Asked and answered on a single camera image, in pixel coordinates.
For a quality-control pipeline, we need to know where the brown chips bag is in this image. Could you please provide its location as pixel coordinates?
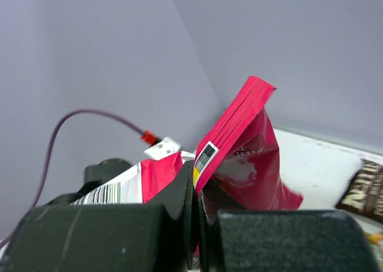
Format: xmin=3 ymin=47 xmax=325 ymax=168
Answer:
xmin=335 ymin=159 xmax=382 ymax=224

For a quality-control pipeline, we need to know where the pink snack bag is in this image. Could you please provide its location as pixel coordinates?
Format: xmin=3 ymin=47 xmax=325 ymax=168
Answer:
xmin=77 ymin=76 xmax=303 ymax=210

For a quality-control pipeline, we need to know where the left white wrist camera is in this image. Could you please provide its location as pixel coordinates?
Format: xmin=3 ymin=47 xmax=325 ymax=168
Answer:
xmin=141 ymin=130 xmax=181 ymax=160

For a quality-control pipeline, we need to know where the green yellow candy bag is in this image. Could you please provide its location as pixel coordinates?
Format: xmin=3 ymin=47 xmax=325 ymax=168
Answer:
xmin=365 ymin=231 xmax=383 ymax=254

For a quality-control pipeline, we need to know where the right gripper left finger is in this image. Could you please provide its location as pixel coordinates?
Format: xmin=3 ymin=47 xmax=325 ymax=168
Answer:
xmin=1 ymin=161 xmax=194 ymax=271

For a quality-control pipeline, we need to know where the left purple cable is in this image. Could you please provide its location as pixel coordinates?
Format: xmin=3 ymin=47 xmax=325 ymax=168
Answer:
xmin=0 ymin=109 xmax=146 ymax=249

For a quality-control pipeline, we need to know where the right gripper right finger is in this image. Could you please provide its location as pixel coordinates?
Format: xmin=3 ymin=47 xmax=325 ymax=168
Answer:
xmin=198 ymin=182 xmax=379 ymax=271

